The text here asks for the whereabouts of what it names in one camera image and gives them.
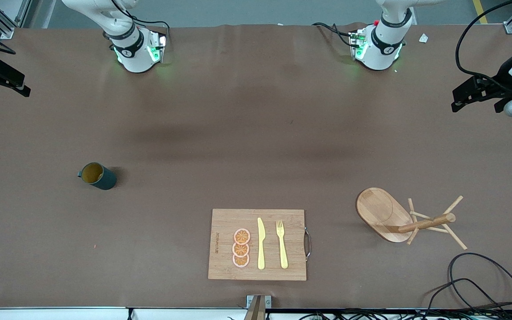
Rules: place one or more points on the dark green ribbed cup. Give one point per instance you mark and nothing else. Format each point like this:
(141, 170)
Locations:
(107, 180)

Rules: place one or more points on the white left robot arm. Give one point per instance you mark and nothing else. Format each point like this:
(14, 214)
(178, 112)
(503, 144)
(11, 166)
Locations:
(378, 55)

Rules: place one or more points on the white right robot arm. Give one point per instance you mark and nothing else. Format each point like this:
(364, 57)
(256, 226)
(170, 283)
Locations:
(136, 55)

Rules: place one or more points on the wooden cup rack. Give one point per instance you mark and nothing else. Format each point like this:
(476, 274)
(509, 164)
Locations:
(380, 211)

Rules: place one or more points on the white paper scrap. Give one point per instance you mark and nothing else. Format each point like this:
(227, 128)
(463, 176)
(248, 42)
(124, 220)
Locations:
(423, 38)

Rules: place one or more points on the brown table cover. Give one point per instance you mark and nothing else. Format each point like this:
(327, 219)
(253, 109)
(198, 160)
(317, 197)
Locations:
(256, 133)

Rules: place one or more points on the yellow plastic fork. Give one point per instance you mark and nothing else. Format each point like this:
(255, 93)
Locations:
(283, 253)

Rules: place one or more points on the yellow plastic knife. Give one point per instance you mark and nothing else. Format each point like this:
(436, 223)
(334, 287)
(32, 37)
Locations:
(261, 249)

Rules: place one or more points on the toy orange slice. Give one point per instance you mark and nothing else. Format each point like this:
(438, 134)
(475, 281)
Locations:
(242, 236)

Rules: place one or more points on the bamboo cutting board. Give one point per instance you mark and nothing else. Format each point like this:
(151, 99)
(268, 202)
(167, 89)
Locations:
(225, 266)

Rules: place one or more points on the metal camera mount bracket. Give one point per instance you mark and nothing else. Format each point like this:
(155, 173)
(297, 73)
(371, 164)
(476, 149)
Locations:
(256, 309)

